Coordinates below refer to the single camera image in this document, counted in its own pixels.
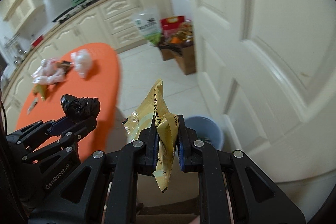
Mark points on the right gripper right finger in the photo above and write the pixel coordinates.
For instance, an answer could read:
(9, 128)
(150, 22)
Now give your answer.
(189, 161)

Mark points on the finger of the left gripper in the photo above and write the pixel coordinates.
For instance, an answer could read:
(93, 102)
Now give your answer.
(81, 129)
(60, 126)

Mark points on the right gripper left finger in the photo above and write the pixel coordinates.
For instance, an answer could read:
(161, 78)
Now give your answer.
(150, 138)

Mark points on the black plastic bag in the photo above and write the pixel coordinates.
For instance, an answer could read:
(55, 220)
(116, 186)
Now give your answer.
(79, 109)

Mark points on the white striped snack wrapper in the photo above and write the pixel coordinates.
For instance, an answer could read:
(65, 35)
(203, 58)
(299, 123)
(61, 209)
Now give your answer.
(32, 105)

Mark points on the green snack bag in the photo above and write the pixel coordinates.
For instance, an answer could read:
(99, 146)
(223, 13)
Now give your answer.
(40, 90)

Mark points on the yellow snack bag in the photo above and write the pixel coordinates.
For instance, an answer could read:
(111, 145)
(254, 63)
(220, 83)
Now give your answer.
(153, 111)

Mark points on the clear plastic bag red print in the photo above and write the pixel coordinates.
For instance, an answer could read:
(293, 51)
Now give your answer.
(49, 72)

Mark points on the small clear plastic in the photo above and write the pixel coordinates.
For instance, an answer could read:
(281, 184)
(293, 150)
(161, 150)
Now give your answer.
(82, 62)

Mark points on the blue trash bin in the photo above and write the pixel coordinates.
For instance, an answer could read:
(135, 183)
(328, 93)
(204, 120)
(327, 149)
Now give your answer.
(207, 130)

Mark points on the cream kitchen cabinets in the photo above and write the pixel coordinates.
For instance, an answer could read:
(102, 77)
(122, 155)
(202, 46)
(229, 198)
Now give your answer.
(106, 21)

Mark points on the red tray on counter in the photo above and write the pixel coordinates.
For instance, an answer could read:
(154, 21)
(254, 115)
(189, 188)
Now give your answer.
(37, 41)

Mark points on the hanging utensil rack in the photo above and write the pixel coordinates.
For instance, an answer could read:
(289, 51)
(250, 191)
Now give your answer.
(14, 49)

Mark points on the cardboard box with bottles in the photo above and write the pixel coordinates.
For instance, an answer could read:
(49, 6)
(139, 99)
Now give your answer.
(180, 47)

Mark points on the gas stove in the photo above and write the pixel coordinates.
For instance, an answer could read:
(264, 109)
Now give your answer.
(73, 11)

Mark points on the red gift box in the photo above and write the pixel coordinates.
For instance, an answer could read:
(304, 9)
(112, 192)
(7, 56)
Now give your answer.
(170, 25)

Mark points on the white green rice bag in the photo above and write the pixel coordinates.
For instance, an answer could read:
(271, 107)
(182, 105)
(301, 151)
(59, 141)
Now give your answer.
(148, 24)

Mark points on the white door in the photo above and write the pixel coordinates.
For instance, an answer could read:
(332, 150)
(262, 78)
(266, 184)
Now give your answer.
(266, 69)

